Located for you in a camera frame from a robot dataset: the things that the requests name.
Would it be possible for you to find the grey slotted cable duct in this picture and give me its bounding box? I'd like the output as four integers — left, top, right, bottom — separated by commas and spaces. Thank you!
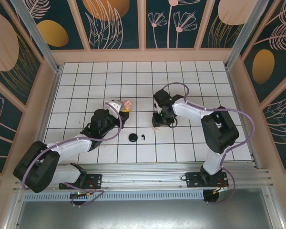
23, 189, 205, 202

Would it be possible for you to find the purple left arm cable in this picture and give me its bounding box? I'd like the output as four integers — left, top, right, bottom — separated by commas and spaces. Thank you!
22, 111, 124, 208

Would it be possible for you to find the grey metal sheet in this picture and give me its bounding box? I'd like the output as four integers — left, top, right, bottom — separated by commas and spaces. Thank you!
4, 188, 283, 229

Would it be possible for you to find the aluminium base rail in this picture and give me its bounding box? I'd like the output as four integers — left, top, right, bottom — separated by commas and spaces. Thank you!
13, 164, 274, 191

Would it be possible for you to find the aluminium frame post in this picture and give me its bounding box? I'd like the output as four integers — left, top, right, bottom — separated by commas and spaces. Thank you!
225, 0, 269, 70
9, 0, 62, 73

